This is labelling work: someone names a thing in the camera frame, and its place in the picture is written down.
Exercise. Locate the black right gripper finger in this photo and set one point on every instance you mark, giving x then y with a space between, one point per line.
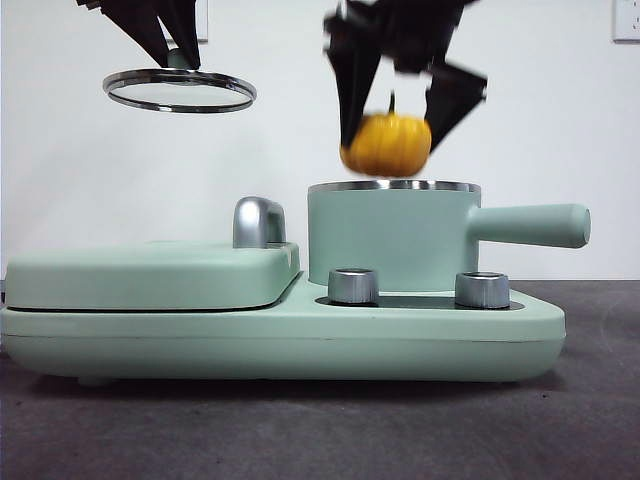
357 85
455 100

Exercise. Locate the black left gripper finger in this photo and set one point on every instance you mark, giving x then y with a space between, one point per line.
142 30
185 30

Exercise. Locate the glass lid with green knob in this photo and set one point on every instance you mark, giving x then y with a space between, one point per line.
177 59

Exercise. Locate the yellow toy pumpkin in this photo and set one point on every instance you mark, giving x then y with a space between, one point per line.
390 145

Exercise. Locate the silver control knob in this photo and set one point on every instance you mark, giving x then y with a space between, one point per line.
482 290
352 287

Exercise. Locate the black control panel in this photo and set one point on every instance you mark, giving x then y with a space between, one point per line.
415 302

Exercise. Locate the mint green griddle cover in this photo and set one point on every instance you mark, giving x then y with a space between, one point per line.
150 275

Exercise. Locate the mint green breakfast machine base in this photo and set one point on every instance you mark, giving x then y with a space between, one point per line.
200 345

